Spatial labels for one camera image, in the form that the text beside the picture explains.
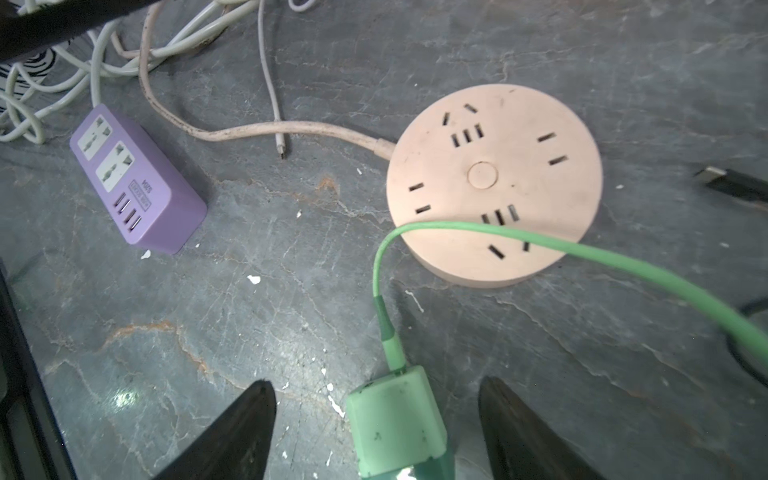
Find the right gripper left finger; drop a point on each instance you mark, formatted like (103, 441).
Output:
(236, 445)

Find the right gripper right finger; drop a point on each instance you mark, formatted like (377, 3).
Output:
(519, 443)

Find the green plug adapter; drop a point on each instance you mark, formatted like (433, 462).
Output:
(397, 429)

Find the round pink power strip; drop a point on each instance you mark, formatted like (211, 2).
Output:
(488, 186)

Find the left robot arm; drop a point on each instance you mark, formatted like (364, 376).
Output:
(23, 35)

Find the purple power strip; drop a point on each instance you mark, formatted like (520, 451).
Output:
(153, 206)

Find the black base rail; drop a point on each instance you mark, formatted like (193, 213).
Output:
(32, 446)

